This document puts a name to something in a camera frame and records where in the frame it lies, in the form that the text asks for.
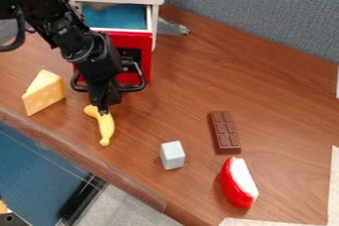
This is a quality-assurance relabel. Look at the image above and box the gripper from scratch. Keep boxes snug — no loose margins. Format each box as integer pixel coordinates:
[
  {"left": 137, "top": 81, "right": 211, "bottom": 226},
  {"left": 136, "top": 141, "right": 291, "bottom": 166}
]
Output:
[{"left": 72, "top": 32, "right": 126, "bottom": 116}]

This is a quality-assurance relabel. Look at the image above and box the drawer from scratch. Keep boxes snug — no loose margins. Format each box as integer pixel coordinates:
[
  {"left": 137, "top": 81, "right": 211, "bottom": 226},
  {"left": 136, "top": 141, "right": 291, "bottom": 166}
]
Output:
[{"left": 68, "top": 1, "right": 156, "bottom": 93}]

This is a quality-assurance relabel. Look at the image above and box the yellow toy banana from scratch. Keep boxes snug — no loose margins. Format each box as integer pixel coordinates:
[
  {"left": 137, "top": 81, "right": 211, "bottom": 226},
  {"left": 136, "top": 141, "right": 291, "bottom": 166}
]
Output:
[{"left": 81, "top": 104, "right": 117, "bottom": 148}]

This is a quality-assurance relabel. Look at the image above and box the yellow toy cheese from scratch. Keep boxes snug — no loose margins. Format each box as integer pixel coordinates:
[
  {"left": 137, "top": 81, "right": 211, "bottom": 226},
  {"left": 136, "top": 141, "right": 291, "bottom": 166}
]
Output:
[{"left": 21, "top": 68, "right": 68, "bottom": 117}]

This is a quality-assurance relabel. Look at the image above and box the pale blue block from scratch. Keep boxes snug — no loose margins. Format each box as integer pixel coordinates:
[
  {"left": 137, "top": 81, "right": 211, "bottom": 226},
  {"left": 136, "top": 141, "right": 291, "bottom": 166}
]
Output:
[{"left": 159, "top": 140, "right": 187, "bottom": 171}]

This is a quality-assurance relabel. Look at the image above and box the brown toy chocolate bar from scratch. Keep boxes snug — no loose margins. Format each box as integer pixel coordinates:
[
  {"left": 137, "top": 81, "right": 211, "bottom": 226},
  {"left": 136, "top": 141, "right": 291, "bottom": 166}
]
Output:
[{"left": 207, "top": 110, "right": 244, "bottom": 156}]

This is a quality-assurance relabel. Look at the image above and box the red and white toy slice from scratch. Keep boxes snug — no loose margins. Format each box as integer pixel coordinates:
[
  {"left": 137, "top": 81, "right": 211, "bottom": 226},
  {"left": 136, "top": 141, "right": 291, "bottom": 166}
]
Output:
[{"left": 218, "top": 156, "right": 262, "bottom": 210}]

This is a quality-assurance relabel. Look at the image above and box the grey metal bracket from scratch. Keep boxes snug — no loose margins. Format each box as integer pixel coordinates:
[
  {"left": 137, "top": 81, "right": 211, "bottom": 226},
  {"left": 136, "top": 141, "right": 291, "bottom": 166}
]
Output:
[{"left": 156, "top": 16, "right": 192, "bottom": 37}]

